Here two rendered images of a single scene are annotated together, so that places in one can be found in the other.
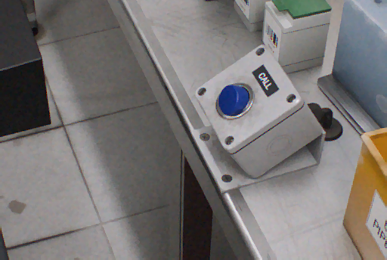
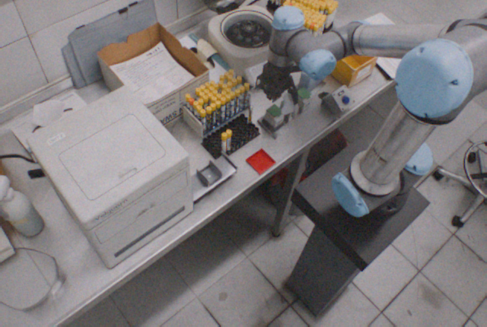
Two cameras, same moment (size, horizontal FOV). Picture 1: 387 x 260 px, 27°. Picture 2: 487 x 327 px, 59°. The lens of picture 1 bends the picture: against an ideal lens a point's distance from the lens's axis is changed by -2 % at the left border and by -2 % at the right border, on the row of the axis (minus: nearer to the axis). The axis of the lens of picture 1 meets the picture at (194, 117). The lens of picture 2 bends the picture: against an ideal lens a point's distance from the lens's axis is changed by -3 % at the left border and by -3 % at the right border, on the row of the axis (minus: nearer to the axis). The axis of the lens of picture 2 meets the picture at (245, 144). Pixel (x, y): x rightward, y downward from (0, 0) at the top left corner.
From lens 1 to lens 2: 1.50 m
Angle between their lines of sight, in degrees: 65
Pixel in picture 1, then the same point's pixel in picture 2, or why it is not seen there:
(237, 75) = (338, 100)
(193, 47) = (309, 128)
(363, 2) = not seen: hidden behind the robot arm
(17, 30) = (354, 145)
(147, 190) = (171, 284)
